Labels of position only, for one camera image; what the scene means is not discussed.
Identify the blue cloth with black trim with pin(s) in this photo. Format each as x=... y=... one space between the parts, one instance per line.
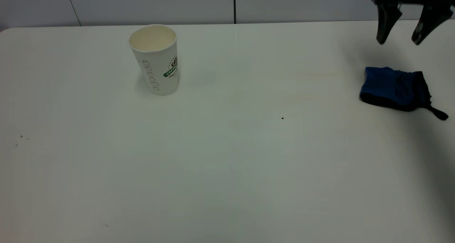
x=391 y=86

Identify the white paper coffee cup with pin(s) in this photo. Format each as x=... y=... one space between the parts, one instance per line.
x=156 y=69

